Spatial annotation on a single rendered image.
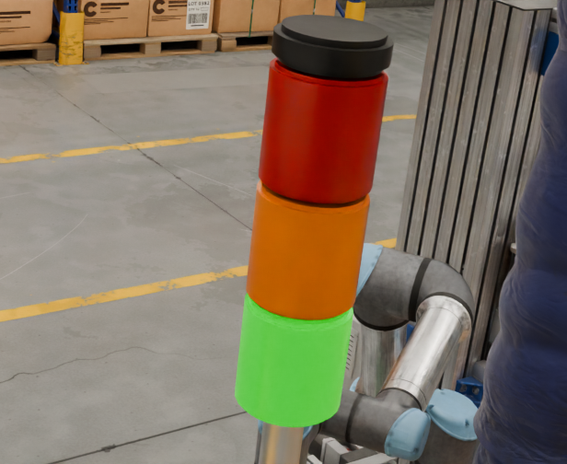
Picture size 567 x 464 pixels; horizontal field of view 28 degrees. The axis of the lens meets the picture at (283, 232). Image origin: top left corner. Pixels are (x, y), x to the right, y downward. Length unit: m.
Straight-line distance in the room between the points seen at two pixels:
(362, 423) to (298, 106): 1.26
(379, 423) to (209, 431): 2.80
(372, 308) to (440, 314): 0.17
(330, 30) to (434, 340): 1.42
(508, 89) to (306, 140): 1.83
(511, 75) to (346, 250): 1.81
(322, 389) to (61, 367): 4.32
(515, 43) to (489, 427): 0.91
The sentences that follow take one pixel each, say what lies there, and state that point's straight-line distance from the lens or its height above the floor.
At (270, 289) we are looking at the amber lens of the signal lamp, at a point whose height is 2.23.
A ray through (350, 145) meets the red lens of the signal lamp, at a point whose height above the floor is 2.30.
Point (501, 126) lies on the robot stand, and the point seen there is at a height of 1.80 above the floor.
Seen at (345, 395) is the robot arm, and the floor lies 1.57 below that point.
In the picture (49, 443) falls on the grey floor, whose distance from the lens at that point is 4.37.
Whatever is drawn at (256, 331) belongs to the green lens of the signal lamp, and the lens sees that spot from 0.51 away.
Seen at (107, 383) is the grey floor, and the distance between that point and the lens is 4.73.
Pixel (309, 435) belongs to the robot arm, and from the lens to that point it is 1.66.
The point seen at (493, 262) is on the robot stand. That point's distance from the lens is 2.46.
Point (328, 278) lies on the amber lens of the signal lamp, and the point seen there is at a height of 2.24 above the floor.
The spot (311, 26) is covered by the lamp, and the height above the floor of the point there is 2.34.
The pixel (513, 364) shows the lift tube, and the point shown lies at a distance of 1.53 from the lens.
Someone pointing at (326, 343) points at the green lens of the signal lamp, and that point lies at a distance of 0.51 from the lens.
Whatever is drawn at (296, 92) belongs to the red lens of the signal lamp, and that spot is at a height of 2.32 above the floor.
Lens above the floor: 2.45
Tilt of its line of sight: 23 degrees down
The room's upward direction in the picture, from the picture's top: 7 degrees clockwise
